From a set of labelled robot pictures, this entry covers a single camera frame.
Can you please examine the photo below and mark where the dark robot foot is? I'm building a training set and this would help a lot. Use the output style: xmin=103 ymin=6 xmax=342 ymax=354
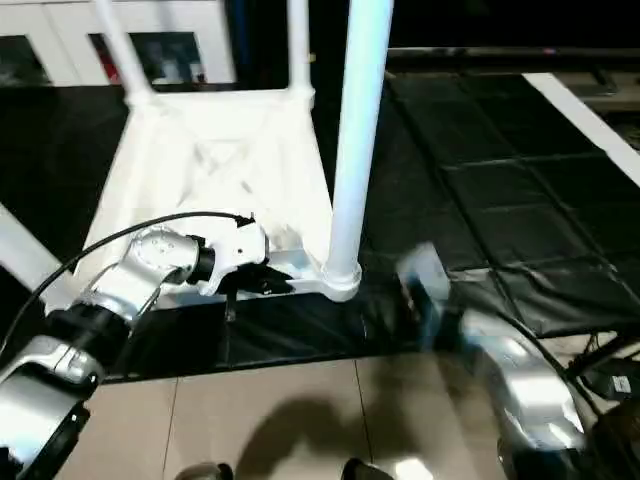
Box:
xmin=179 ymin=462 xmax=235 ymax=480
xmin=342 ymin=457 xmax=396 ymax=480

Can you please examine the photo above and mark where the white plastic table top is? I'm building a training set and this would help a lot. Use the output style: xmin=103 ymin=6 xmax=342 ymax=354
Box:
xmin=74 ymin=87 xmax=362 ymax=311

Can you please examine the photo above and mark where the white glass-door cabinet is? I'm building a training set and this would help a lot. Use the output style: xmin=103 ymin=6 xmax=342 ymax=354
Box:
xmin=0 ymin=0 xmax=239 ymax=89

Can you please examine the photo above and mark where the white board strip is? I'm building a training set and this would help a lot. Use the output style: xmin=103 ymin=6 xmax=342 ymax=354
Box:
xmin=522 ymin=72 xmax=640 ymax=186

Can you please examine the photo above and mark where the brown woven basket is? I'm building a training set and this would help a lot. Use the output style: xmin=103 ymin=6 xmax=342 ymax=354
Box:
xmin=594 ymin=399 xmax=640 ymax=480

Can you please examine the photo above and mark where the dark right robot foot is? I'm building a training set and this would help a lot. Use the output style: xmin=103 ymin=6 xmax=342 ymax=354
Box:
xmin=342 ymin=457 xmax=396 ymax=480

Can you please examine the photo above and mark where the black television screen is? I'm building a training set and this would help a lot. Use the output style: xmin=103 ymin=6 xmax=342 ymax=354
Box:
xmin=387 ymin=0 xmax=640 ymax=66

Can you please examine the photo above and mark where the brown television bench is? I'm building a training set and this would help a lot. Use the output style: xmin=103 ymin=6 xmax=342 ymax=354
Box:
xmin=589 ymin=64 xmax=640 ymax=116

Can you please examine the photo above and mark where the grey black device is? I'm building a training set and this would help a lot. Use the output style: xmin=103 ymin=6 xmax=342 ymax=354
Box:
xmin=582 ymin=357 xmax=640 ymax=401

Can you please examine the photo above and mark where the dark left robot foot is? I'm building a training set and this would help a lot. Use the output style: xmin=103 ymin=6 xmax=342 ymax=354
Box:
xmin=179 ymin=462 xmax=235 ymax=480

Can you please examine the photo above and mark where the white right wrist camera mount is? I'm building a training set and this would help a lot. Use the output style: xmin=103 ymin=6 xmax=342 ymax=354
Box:
xmin=394 ymin=241 xmax=451 ymax=321

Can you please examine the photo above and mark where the black metal stand bar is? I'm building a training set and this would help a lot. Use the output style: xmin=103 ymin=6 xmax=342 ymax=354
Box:
xmin=564 ymin=327 xmax=640 ymax=381

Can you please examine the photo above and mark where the white plastic table leg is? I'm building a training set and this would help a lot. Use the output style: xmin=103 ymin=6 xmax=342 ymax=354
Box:
xmin=0 ymin=202 xmax=76 ymax=311
xmin=322 ymin=0 xmax=396 ymax=291
xmin=94 ymin=0 xmax=151 ymax=104
xmin=287 ymin=0 xmax=316 ymax=101

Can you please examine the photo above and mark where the dark blue black cabinet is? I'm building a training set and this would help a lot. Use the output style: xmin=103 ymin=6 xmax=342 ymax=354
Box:
xmin=229 ymin=0 xmax=391 ymax=91

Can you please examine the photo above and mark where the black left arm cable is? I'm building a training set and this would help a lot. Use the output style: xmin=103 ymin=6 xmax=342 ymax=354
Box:
xmin=0 ymin=210 xmax=256 ymax=361

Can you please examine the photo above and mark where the black work mat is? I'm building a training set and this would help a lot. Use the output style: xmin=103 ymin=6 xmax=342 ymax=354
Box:
xmin=0 ymin=72 xmax=640 ymax=384

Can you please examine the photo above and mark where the red white package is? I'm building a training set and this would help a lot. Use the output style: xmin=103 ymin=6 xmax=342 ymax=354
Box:
xmin=99 ymin=44 xmax=119 ymax=84

